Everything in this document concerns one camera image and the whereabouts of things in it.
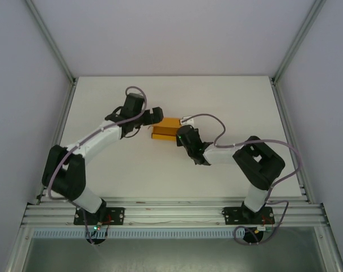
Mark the yellow paper box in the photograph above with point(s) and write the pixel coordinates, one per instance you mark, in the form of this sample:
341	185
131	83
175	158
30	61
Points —
165	124

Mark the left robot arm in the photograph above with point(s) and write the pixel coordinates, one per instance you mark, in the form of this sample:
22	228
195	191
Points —
72	178

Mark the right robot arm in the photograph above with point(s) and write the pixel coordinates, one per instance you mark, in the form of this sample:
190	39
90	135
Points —
222	156

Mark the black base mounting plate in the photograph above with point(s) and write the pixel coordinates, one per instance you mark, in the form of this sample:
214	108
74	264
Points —
230	215
117	215

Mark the small connector board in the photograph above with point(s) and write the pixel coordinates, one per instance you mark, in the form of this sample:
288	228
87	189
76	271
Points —
97	227
263	229

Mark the grey metal sheet panel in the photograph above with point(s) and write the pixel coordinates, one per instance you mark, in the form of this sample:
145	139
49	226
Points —
171	255

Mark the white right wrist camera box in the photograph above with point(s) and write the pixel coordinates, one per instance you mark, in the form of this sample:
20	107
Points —
189	121

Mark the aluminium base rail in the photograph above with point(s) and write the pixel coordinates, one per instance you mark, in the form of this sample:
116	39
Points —
171	212

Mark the aluminium frame post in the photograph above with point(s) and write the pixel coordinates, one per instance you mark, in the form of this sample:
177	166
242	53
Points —
50	39
298	39
330	249
16	249

